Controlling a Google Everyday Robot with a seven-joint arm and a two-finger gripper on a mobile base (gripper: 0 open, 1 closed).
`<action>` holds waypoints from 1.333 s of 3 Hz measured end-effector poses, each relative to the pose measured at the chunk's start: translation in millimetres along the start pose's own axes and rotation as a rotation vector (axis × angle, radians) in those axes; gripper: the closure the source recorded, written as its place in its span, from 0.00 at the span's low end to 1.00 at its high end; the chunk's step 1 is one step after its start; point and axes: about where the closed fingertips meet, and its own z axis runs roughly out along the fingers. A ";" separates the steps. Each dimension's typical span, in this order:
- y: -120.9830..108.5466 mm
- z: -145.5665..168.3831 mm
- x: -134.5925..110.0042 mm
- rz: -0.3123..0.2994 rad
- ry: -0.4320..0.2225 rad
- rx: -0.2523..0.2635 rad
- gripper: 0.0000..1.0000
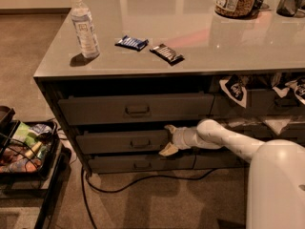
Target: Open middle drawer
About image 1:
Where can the grey drawer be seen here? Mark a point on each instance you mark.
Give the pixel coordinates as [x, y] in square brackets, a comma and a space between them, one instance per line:
[293, 132]
[135, 108]
[141, 163]
[259, 102]
[123, 142]
[217, 159]

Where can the blue candy bar wrapper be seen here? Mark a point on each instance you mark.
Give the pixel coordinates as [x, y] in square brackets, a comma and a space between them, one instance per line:
[132, 43]

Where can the black wire basket cart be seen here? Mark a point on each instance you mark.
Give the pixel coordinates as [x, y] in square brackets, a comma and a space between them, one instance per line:
[29, 187]

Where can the green snack bag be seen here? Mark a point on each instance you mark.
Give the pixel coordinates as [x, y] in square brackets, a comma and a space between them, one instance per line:
[31, 137]

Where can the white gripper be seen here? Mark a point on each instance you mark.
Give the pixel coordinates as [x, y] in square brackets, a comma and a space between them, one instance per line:
[180, 138]

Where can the clear plastic water bottle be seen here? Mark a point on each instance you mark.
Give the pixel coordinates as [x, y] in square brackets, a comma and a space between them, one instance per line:
[81, 18]

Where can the dark brown candy bar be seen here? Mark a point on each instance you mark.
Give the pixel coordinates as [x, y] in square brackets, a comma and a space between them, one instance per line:
[167, 54]

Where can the dark glass container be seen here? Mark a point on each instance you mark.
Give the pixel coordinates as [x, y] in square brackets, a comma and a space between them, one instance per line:
[288, 8]

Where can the grey drawer cabinet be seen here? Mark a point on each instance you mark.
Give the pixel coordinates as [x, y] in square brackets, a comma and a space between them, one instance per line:
[213, 47]

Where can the black white snack bag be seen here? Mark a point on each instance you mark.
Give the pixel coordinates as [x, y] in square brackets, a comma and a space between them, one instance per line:
[233, 87]

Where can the white plastic bag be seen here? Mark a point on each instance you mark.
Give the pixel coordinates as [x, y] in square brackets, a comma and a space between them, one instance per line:
[276, 123]

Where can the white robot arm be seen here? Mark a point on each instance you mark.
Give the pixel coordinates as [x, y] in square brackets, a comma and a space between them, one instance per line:
[276, 181]

